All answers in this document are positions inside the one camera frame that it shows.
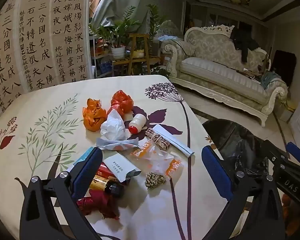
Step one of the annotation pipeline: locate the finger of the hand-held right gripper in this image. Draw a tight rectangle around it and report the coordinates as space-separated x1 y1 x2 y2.
262 139 290 167
286 142 300 167

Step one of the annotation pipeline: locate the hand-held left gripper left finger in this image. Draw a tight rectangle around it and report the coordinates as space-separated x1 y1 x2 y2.
20 147 103 240

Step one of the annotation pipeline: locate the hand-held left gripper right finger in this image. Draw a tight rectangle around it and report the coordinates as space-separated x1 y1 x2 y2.
201 145 285 240

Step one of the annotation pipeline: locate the teal and white sachet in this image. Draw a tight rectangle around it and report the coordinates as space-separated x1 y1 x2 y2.
67 147 95 172

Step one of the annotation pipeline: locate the red packet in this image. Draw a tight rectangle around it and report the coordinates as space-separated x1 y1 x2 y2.
96 162 116 178

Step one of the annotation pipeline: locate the small brown glass bottle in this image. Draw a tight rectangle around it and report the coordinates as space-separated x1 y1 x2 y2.
89 176 123 197

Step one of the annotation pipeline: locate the trash bin with black bag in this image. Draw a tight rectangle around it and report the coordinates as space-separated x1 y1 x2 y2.
202 119 277 179

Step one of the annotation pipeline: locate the dark red wrapper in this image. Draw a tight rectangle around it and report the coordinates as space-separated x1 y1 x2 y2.
76 189 120 220

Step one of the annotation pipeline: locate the light blue wrapper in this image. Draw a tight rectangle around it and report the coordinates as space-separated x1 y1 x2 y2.
96 137 139 152

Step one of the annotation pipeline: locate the white plastic bag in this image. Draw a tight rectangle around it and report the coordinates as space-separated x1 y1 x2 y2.
100 110 131 141

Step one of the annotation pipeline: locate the white paper strip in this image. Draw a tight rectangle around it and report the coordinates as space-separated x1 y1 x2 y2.
152 124 194 157

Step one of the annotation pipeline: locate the orange plastic bag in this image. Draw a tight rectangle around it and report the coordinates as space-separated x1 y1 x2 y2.
82 98 107 132

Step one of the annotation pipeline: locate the orange and white snack packet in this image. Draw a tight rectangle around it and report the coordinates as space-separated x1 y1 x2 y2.
131 140 182 178

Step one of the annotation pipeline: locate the braided rope knot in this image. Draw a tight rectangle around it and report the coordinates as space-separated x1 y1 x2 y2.
144 172 167 189

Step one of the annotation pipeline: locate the striped rope bundle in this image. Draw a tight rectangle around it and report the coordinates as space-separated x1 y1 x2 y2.
145 128 171 151

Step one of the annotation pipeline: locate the small white bottle red cap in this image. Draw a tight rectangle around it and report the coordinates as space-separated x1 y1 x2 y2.
129 114 147 134

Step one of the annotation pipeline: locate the red plastic bag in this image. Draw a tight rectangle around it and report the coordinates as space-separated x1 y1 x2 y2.
110 89 134 117

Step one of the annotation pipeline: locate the person's right forearm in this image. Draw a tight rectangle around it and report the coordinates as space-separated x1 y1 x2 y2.
282 192 300 233

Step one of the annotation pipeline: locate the floral tablecloth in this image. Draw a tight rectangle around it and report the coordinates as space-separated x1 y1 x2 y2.
0 74 232 240

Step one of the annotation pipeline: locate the green blanket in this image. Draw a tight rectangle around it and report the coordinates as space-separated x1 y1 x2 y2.
261 71 278 90

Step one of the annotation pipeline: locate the dark cabinet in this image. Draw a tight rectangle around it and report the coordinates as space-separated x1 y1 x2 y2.
274 49 297 86

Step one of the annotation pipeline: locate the ornate cream sofa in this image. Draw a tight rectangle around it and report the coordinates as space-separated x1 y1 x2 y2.
161 24 289 128

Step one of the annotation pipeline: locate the white metal rack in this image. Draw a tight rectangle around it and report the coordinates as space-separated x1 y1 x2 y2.
89 34 115 78

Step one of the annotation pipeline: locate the low green floor plant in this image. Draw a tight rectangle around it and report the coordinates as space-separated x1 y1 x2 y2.
149 66 171 78

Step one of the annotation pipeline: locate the black jacket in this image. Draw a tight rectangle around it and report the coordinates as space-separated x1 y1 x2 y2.
229 27 262 64

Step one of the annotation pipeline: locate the wooden plant stand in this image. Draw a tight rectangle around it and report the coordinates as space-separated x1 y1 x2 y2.
112 33 163 77

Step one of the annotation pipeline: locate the plant in white pot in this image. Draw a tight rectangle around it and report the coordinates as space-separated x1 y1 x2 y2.
89 6 142 61

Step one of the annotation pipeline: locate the ornate cream armchair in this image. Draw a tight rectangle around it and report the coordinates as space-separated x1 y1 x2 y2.
155 19 185 41

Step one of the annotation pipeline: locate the tall plant in dark pot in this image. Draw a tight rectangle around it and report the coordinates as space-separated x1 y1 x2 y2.
146 4 167 57

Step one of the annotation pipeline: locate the grey-green curtain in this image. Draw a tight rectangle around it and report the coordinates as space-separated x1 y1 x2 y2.
89 0 167 37

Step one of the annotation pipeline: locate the calligraphy wall scroll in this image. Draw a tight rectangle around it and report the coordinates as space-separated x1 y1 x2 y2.
0 0 93 122

